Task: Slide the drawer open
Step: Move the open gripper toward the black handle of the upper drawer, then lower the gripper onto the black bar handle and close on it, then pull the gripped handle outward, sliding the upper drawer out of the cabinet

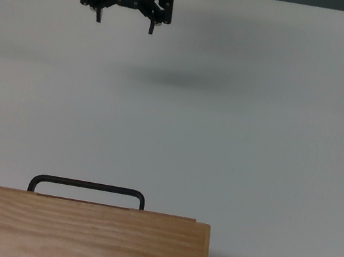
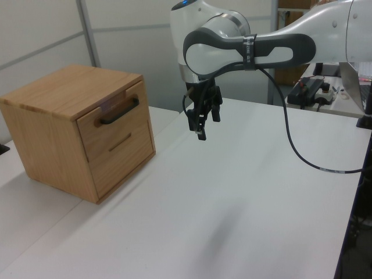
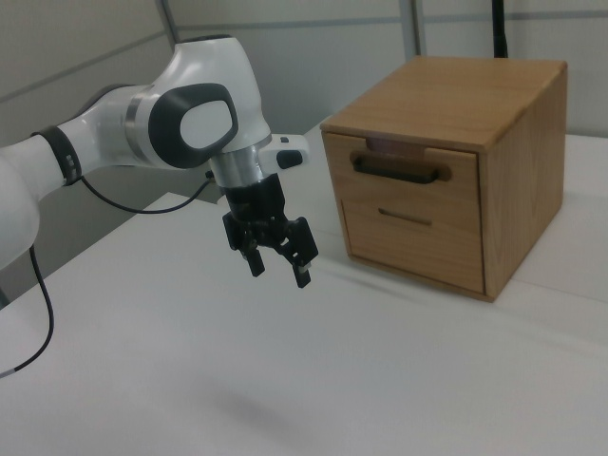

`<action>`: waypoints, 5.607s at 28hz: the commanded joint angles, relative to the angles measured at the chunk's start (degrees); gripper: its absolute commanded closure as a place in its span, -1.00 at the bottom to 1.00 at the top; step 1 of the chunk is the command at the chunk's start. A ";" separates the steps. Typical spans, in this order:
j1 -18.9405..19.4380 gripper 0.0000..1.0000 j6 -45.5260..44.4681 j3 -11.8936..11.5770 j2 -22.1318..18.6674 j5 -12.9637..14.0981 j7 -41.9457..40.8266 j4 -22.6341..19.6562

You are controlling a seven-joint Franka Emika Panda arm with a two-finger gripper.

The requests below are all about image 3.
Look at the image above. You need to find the wooden two-drawer cabinet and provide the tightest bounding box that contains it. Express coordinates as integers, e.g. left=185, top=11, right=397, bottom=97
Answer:
left=320, top=55, right=569, bottom=304

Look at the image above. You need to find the black pole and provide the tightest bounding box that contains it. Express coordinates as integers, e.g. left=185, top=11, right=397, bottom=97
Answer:
left=490, top=0, right=510, bottom=59

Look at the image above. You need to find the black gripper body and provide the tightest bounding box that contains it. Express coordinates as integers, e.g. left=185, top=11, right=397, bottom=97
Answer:
left=218, top=174, right=288, bottom=232

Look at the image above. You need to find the wooden drawer with slot pull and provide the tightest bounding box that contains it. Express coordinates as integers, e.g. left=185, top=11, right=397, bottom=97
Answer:
left=340, top=198, right=486, bottom=295

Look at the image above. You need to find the grey partition post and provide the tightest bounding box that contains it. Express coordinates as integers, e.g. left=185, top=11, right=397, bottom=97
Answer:
left=159, top=0, right=181, bottom=47
left=408, top=0, right=428, bottom=58

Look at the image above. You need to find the wooden drawer with black handle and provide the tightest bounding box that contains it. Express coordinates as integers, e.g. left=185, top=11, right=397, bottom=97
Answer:
left=324, top=132, right=480, bottom=218

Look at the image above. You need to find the black metal drawer handle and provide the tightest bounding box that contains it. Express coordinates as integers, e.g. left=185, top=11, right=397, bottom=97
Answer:
left=350, top=150, right=453, bottom=185

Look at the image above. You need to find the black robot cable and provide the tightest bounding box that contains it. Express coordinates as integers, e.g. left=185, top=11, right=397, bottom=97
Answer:
left=0, top=170, right=213, bottom=379

